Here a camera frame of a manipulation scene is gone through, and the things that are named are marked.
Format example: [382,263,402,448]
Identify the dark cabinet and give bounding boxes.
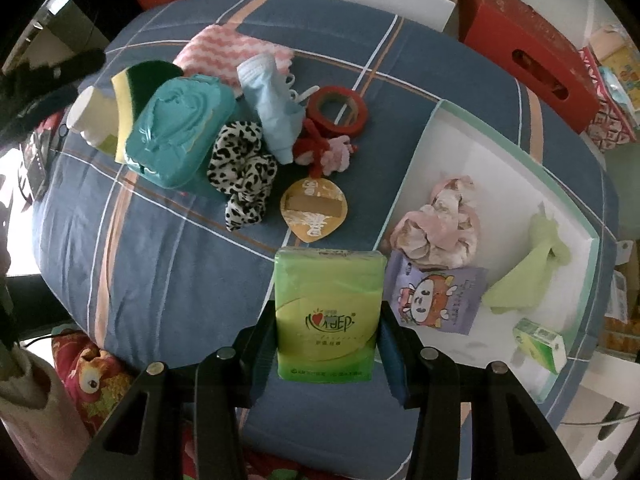
[0,0,108,76]

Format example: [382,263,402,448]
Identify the beige gift bag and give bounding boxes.
[587,22,640,76]

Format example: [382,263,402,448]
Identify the purple cartoon packet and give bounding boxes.
[384,250,490,336]

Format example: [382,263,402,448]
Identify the red and pink yarn flower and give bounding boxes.
[292,117,358,178]

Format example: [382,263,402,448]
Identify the yellow-green cloth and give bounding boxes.
[481,207,572,313]

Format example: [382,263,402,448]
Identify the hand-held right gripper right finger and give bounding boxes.
[379,302,583,480]

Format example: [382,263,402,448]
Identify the brown cardboard box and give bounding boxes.
[602,245,640,361]

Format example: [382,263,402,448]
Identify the small green carton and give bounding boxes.
[512,317,567,375]

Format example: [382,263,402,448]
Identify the large green tissue pack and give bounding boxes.
[273,247,387,381]

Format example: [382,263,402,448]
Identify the white pill bottle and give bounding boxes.
[66,85,121,157]

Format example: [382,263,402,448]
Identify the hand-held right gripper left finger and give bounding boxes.
[70,302,278,480]

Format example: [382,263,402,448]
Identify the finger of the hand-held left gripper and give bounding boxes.
[0,100,68,133]
[0,47,107,103]

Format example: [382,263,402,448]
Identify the light blue packet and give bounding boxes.
[600,67,637,106]

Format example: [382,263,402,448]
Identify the red tape roll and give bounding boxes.
[305,86,371,137]

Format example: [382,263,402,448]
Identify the pink floral scrunchie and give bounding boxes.
[389,175,482,268]

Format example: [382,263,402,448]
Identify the white tray with green rim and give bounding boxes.
[378,99,599,403]

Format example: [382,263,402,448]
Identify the red floral cushion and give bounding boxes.
[50,329,416,480]

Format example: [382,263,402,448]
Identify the leopard print scrunchie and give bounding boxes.
[207,121,278,232]

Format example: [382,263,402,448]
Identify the golden fan-shaped card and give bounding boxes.
[280,176,348,244]

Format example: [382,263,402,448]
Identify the person's pink fuzzy clothing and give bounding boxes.
[0,347,93,480]

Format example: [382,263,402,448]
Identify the red patterned gift box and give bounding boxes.
[577,47,640,153]

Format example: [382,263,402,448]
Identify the teal plastic box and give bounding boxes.
[124,73,237,191]

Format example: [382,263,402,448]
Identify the red cardboard box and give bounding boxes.
[458,0,601,135]

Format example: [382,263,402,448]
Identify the yellow and green sponge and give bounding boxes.
[110,60,185,165]

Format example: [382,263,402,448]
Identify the pink striped cloth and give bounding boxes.
[172,24,296,90]

